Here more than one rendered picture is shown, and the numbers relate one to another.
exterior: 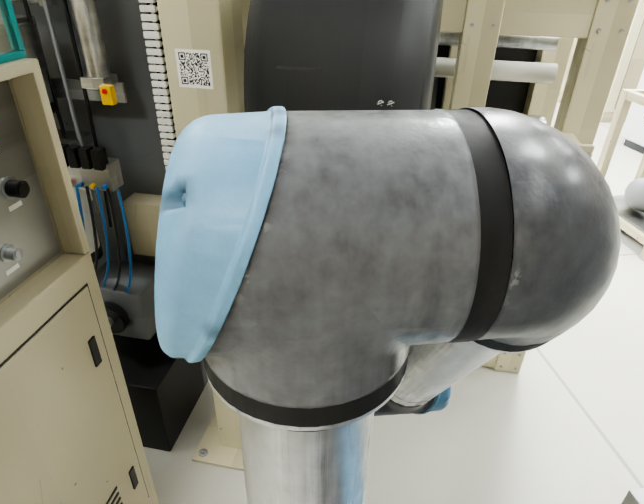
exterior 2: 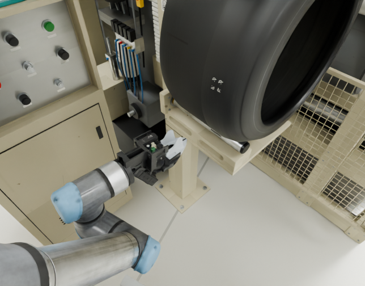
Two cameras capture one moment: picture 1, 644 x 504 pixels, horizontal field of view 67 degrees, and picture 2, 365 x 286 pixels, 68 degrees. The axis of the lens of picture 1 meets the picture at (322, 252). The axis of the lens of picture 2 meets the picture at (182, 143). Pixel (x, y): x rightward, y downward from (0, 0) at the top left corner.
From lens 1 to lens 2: 0.48 m
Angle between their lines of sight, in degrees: 33
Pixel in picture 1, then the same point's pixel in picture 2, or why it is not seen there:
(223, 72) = not seen: hidden behind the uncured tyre
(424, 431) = (271, 239)
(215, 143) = not seen: outside the picture
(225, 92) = not seen: hidden behind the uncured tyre
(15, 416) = (51, 150)
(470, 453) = (288, 266)
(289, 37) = (176, 15)
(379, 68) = (217, 56)
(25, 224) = (69, 70)
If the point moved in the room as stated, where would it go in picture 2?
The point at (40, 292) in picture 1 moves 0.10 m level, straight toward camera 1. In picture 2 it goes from (69, 103) to (61, 122)
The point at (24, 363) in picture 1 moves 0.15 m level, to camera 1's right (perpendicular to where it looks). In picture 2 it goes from (56, 131) to (81, 149)
